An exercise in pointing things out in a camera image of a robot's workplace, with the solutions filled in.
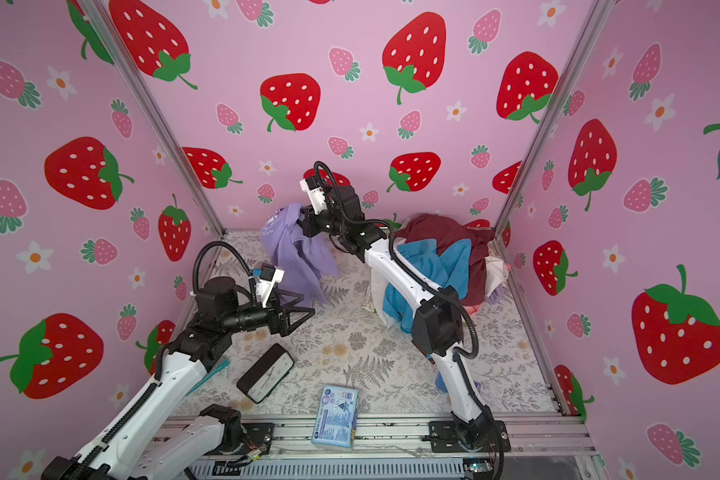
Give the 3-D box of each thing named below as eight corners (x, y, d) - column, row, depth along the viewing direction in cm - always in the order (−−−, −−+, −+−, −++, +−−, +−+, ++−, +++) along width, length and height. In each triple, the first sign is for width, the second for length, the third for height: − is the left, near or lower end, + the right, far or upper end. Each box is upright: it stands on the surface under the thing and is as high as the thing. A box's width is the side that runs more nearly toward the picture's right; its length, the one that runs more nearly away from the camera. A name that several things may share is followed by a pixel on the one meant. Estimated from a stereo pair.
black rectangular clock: (246, 394, 83) (233, 383, 75) (284, 354, 90) (276, 341, 83) (258, 406, 81) (246, 396, 73) (296, 364, 88) (289, 352, 81)
